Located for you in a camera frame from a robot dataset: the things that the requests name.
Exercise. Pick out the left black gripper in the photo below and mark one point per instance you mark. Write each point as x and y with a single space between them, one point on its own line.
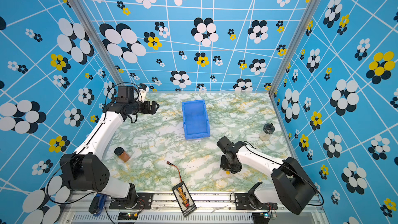
147 110

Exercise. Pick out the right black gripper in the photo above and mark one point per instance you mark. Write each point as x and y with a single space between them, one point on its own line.
223 166

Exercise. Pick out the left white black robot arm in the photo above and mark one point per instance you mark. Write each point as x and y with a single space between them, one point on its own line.
83 170

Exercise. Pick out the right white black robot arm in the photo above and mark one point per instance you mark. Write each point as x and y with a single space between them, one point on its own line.
292 187

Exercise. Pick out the blue plastic bin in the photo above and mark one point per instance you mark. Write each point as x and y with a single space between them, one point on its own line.
195 120

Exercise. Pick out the black battery checker board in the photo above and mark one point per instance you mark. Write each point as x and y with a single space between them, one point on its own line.
184 199

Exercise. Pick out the brown spice jar black lid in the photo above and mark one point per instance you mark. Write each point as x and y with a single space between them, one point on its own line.
122 154

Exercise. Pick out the right small circuit board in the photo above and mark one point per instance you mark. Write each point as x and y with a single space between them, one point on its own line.
260 218

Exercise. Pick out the small circuit board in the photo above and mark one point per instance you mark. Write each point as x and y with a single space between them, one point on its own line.
260 218
127 216

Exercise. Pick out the left small circuit board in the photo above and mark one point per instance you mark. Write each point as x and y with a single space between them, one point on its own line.
127 216

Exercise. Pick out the blue black clamp tool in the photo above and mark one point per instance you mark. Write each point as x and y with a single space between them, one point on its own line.
97 205

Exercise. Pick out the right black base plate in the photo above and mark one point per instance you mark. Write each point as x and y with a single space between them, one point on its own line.
246 201

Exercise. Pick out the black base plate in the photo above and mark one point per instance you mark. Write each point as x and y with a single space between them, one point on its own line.
246 201
139 201

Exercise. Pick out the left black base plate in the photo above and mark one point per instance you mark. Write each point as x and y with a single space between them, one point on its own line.
139 201

